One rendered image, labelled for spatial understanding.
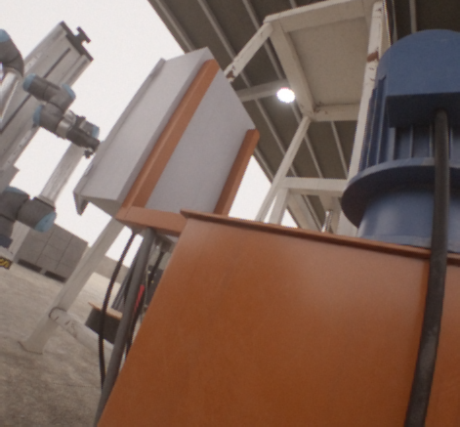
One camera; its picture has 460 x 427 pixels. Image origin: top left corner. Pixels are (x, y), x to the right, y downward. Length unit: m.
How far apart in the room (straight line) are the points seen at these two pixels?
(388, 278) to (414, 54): 0.31
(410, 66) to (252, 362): 0.41
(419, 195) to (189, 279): 0.30
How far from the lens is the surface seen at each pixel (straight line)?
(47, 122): 1.37
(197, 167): 0.94
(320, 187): 4.05
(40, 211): 1.82
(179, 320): 0.38
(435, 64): 0.46
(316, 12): 2.20
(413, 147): 0.43
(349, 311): 0.32
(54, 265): 5.66
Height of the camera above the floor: 0.48
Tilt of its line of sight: 21 degrees up
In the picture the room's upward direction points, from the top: 23 degrees clockwise
